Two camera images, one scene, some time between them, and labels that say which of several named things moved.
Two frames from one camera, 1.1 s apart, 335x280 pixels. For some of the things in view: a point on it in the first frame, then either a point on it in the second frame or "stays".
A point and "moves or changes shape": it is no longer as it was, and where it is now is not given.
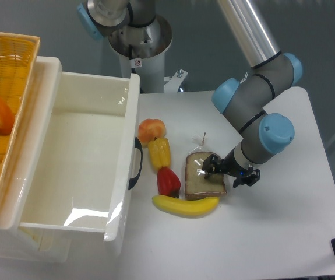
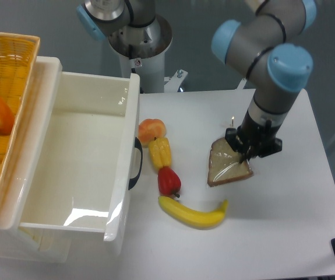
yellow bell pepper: x=159 y=152 stays
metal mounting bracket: x=174 y=82 stays
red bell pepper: x=168 y=182 stays
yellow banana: x=184 y=207 to x=194 y=219
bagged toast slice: x=196 y=186 moves or changes shape
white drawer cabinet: x=3 y=235 stays
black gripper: x=230 y=165 to x=251 y=136
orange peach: x=149 y=129 stays
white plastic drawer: x=90 y=156 stays
